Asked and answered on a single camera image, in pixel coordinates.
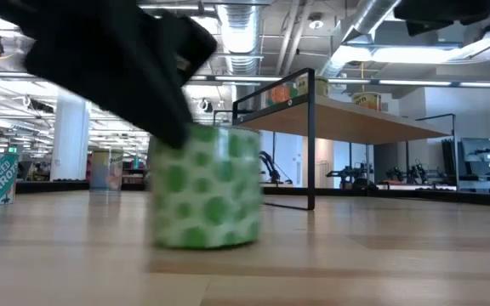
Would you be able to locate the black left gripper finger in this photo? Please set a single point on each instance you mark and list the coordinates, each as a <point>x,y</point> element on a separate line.
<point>196,42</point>
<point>166,123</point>

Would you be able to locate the green dotted white can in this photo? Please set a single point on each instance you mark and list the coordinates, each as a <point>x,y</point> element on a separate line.
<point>211,200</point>

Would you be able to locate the orange slice print can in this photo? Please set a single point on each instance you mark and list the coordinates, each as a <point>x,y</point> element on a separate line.
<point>280,94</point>

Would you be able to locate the yellow green labelled can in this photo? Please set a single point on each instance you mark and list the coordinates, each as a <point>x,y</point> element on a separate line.
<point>319,85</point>

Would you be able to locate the corn can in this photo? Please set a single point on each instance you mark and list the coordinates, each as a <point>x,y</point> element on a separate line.
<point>367,102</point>

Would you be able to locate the black background robot arm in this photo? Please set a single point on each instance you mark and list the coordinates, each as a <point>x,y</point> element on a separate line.
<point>270,168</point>
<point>349,174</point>

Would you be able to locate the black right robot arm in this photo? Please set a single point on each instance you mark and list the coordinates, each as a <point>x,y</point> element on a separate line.
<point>449,13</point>

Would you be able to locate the white column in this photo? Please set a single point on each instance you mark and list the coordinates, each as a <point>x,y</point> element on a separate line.
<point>70,140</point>

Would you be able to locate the grey computer monitor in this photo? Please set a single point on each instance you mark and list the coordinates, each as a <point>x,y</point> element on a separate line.
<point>478,151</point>

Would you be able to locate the black table edge rail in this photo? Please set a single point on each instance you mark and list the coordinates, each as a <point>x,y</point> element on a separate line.
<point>58,186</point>

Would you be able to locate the wooden shelf with black frame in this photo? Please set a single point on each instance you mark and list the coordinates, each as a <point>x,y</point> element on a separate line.
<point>338,121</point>

